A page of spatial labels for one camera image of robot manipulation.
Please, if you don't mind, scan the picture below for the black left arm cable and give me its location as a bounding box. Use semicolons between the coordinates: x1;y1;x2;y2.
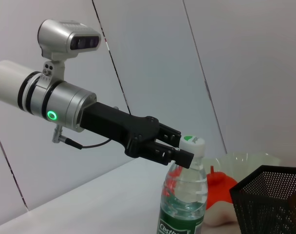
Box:
51;124;114;150

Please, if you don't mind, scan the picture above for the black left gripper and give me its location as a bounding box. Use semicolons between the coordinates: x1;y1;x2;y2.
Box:
79;102;195;170

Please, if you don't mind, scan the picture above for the pale green glass fruit plate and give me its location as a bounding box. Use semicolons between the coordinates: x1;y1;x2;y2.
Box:
203;152;283;228

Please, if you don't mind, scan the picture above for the red-orange toy orange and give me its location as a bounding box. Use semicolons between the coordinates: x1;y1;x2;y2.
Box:
205;165;238;212

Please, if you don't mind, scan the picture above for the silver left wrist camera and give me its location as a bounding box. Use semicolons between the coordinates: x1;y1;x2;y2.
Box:
37;19;102;84

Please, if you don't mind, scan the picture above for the black mesh pen holder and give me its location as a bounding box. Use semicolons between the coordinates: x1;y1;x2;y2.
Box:
229;165;296;234

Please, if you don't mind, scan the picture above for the clear green-label water bottle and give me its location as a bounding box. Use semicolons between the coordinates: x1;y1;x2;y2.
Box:
157;135;209;234

